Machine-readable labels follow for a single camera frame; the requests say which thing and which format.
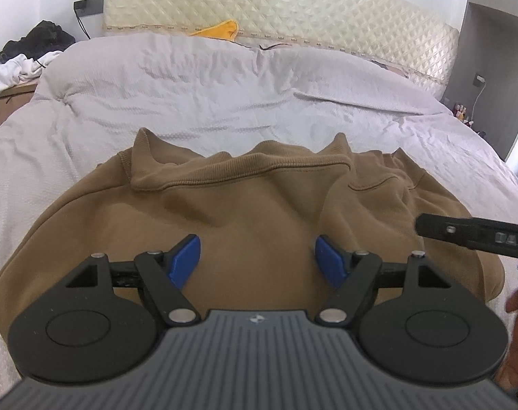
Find black wall socket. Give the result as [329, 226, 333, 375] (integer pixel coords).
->
[73, 0, 105, 18]

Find cardboard box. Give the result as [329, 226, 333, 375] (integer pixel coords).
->
[0, 79, 42, 133]

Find brown sweatshirt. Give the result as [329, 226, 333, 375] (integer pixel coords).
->
[0, 127, 505, 329]

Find bed with grey sheet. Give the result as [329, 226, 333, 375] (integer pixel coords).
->
[0, 32, 518, 394]

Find yellow cloth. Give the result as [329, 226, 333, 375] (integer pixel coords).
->
[186, 18, 240, 42]

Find cream quilted headboard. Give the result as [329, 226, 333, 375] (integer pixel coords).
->
[103, 0, 460, 90]

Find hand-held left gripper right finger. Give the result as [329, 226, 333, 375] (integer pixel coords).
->
[314, 234, 465, 324]

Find white clothes pile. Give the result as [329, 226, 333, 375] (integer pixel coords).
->
[0, 50, 65, 96]

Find black cable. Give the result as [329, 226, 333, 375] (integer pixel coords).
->
[74, 11, 93, 40]

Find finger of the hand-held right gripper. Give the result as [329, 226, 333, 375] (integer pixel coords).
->
[415, 212, 478, 250]

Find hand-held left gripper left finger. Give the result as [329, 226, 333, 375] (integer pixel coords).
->
[50, 234, 201, 324]

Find printed pillow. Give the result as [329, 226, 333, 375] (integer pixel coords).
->
[370, 57, 413, 78]

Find black clothes pile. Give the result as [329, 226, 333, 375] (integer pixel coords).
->
[0, 20, 76, 63]

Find white charging cable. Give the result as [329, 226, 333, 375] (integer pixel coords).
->
[470, 83, 484, 120]

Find grey wardrobe panel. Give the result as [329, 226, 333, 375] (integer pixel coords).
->
[440, 0, 518, 163]

